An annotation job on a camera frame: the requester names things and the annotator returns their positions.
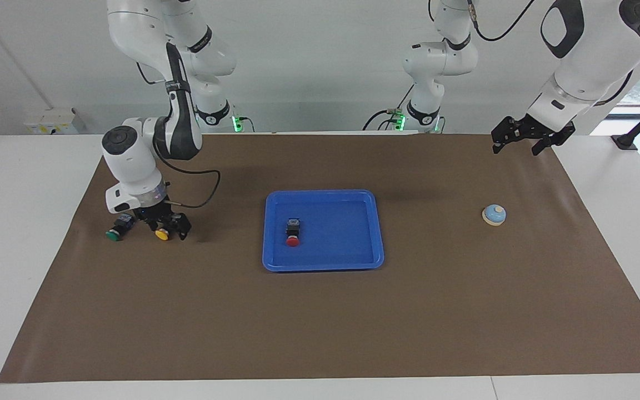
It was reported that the yellow push button switch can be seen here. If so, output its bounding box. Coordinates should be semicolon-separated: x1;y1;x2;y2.
154;217;178;241

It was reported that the green push button switch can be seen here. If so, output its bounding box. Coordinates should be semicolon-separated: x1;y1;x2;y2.
106;213;136;242

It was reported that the light blue call bell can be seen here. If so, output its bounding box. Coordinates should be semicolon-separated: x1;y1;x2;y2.
482;204;507;227

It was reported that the blue plastic tray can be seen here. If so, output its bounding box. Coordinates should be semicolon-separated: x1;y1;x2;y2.
262;189;385;273

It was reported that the white power strip box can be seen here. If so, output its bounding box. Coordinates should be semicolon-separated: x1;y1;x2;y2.
23;108;84;135

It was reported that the brown table mat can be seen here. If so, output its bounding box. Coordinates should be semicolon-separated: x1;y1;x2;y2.
0;133;640;384

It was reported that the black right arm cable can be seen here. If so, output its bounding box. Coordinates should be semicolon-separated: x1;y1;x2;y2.
152;133;222;209

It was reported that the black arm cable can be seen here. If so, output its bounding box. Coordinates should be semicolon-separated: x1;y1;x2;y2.
467;0;540;44
152;133;222;209

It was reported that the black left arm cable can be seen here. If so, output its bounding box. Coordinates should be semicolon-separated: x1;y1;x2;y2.
467;0;540;44

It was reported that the black left base cable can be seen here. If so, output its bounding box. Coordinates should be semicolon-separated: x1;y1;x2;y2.
362;83;415;132

